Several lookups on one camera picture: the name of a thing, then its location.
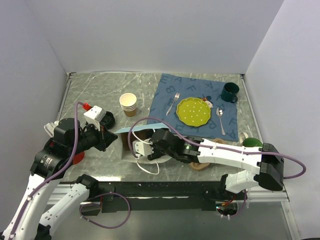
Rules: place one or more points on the silver fork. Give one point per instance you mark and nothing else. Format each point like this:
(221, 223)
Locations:
(176, 97)

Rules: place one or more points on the blue letter-print cloth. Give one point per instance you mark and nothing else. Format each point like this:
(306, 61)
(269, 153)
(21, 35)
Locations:
(207, 90)

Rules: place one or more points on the red cup holder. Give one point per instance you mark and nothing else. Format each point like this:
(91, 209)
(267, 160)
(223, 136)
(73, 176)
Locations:
(78, 158)

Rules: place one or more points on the stack of brown paper cups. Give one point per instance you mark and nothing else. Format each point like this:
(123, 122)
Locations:
(128, 103)

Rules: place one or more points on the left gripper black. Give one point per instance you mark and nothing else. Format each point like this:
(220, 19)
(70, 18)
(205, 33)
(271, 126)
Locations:
(105, 138)

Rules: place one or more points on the stack of black lids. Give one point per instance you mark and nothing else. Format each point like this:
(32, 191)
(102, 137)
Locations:
(108, 121)

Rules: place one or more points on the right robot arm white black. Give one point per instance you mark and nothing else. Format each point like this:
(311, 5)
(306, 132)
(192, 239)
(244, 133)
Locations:
(260, 166)

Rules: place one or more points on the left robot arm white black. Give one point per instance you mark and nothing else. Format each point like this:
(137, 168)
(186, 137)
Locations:
(32, 221)

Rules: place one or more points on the dark green enamel mug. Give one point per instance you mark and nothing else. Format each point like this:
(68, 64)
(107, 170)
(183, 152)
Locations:
(229, 92)

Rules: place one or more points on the light blue paper bag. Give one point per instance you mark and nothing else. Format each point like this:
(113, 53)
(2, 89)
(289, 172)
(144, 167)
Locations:
(143, 133)

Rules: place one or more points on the yellow plate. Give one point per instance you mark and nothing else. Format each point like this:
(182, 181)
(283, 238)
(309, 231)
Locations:
(193, 112)

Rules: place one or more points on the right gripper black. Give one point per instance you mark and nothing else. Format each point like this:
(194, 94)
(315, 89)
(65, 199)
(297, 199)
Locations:
(156, 153)

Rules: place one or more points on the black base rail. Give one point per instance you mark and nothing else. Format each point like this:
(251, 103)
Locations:
(162, 195)

